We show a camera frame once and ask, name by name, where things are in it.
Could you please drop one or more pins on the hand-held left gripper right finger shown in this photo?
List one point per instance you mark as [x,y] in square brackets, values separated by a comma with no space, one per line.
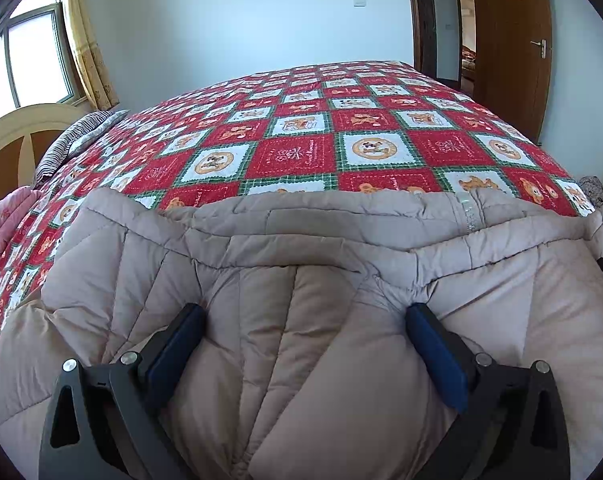
[439,355]

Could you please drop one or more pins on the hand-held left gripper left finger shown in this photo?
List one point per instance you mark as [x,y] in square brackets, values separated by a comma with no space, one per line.
[174,355]

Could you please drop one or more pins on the beige quilted jacket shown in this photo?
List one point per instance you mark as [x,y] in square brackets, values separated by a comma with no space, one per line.
[301,385]

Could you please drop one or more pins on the grey cloth bundle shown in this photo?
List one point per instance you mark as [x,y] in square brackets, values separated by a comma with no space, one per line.
[594,190]

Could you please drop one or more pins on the pink folded blanket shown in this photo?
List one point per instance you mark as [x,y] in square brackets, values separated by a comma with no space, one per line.
[1,225]

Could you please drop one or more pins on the brown wooden door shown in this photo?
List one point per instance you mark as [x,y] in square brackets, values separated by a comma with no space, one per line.
[511,70]

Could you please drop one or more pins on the striped pillow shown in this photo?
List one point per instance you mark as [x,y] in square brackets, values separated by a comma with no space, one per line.
[76,137]

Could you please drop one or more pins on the red checkered printed bedspread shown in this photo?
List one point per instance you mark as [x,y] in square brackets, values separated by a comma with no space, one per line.
[301,150]

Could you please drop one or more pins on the cream wooden headboard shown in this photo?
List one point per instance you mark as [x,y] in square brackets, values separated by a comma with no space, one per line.
[11,140]

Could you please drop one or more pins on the yellow floral curtain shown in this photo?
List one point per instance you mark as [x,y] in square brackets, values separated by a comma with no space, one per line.
[89,60]

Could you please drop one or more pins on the window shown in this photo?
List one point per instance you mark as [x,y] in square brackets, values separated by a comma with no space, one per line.
[36,60]

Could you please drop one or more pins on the brown door frame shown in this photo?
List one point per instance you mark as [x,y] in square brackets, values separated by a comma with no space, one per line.
[410,10]

